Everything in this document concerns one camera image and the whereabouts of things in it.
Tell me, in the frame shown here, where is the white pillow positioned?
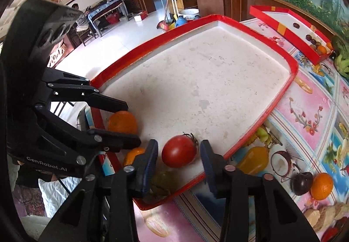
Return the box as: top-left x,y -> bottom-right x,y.
38,177 -> 82,218

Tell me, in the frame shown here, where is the narrow red box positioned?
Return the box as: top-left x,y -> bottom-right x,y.
249,5 -> 334,66

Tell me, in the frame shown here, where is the white basin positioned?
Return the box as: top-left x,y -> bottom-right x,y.
178,9 -> 200,20

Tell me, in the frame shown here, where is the large red tray box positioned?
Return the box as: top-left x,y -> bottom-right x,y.
89,14 -> 299,211

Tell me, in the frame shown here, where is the red dustpan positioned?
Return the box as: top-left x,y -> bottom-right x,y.
157,21 -> 176,31

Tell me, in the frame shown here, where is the large orange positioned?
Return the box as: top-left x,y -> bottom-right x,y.
107,110 -> 139,135

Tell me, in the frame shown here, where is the green fruit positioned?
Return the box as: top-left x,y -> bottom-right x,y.
149,170 -> 173,199

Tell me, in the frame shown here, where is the table with dark cloth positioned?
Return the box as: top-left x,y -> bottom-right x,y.
87,0 -> 130,38

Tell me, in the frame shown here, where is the red tomato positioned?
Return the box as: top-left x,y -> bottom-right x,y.
161,133 -> 199,168

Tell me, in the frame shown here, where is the small orange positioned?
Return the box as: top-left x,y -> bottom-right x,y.
123,147 -> 146,166

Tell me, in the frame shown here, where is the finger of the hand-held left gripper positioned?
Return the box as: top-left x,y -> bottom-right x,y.
35,105 -> 142,164
41,68 -> 128,115

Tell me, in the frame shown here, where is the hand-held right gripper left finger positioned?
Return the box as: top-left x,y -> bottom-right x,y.
38,140 -> 159,242

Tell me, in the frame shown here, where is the printed fruit tablecloth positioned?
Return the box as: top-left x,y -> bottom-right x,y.
133,17 -> 349,242

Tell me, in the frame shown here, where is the green bok choy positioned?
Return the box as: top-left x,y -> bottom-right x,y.
331,35 -> 349,79

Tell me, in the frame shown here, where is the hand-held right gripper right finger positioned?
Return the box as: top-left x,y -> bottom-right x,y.
200,140 -> 319,242

